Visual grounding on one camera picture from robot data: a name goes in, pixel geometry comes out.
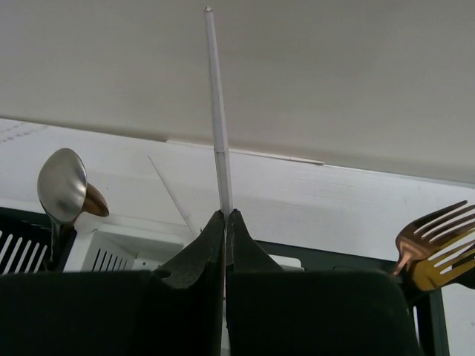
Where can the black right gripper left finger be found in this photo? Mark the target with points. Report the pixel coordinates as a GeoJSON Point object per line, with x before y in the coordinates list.
{"type": "Point", "coordinates": [175, 309]}

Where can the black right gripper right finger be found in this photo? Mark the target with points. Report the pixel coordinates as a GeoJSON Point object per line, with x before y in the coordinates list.
{"type": "Point", "coordinates": [271, 311]}

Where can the copper spoon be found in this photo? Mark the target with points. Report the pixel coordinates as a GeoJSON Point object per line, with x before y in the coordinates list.
{"type": "Point", "coordinates": [94, 204]}

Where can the white chopstick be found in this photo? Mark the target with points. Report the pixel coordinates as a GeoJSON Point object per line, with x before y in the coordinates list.
{"type": "Point", "coordinates": [184, 213]}
{"type": "Point", "coordinates": [220, 136]}

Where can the copper fork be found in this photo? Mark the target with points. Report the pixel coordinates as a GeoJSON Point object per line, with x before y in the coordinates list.
{"type": "Point", "coordinates": [429, 234]}

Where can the gold fork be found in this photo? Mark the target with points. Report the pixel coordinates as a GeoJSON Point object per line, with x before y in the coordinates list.
{"type": "Point", "coordinates": [444, 266]}

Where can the silver spoon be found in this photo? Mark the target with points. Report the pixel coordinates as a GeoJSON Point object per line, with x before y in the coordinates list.
{"type": "Point", "coordinates": [61, 189]}

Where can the black fork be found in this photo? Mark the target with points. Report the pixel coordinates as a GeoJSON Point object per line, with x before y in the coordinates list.
{"type": "Point", "coordinates": [465, 281]}

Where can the grey bin in white caddy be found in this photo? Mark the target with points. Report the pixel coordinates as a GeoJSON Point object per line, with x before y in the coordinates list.
{"type": "Point", "coordinates": [109, 253]}

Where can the white utensil caddy frame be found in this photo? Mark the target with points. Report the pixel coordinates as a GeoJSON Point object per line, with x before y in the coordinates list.
{"type": "Point", "coordinates": [156, 245]}

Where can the black utensil caddy frame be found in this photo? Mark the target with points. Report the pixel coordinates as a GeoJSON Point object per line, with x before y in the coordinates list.
{"type": "Point", "coordinates": [427, 308]}

